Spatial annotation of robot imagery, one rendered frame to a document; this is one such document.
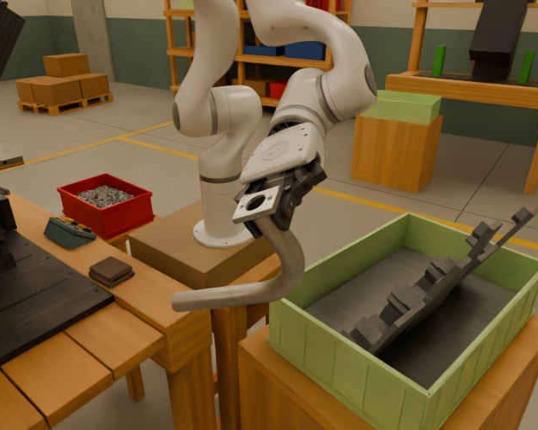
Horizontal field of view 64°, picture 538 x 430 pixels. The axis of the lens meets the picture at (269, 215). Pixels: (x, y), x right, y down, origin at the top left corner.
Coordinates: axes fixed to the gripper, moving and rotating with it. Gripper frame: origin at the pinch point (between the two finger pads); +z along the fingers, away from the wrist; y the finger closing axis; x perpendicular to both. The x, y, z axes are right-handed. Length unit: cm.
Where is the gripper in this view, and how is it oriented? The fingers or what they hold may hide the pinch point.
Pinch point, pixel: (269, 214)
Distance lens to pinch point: 50.5
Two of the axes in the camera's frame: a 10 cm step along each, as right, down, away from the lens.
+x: 5.0, 7.0, 5.0
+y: 8.3, -2.4, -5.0
